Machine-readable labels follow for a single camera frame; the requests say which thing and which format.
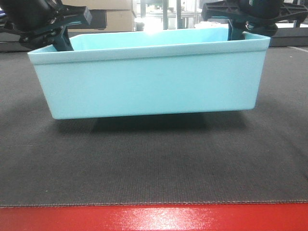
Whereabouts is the dark grey conveyor belt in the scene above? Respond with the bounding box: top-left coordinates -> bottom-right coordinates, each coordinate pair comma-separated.
0,47 -> 308,207

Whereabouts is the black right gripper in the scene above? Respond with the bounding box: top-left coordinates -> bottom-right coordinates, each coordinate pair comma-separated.
202,0 -> 308,40

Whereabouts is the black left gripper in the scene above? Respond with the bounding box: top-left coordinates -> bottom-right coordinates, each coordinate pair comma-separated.
0,0 -> 92,51

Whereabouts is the light blue plastic bin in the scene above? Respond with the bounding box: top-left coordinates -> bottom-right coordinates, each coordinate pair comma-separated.
28,27 -> 270,119

